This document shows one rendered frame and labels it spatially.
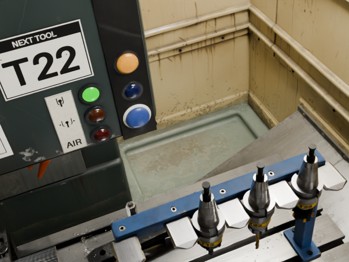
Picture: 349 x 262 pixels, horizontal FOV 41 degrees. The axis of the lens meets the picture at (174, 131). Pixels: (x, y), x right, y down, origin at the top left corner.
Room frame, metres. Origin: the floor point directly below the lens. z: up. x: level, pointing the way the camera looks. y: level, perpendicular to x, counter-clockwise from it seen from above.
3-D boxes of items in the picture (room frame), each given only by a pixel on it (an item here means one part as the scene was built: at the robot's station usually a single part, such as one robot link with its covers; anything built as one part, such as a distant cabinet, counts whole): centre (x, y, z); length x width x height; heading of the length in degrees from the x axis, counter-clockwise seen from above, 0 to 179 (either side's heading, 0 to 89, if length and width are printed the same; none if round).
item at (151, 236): (0.72, 0.13, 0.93); 0.26 x 0.05 x 0.06; 111
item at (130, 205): (0.79, 0.14, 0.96); 0.03 x 0.03 x 0.13
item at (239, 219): (0.57, -0.10, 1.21); 0.07 x 0.05 x 0.01; 16
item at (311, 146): (0.62, -0.26, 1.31); 0.02 x 0.02 x 0.03
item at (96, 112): (0.43, 0.09, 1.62); 0.02 x 0.01 x 0.02; 106
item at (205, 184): (0.56, -0.04, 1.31); 0.02 x 0.02 x 0.03
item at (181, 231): (0.54, 0.01, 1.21); 0.07 x 0.05 x 0.01; 16
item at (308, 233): (0.69, -0.29, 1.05); 0.10 x 0.05 x 0.30; 16
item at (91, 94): (0.43, 0.09, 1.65); 0.02 x 0.01 x 0.02; 106
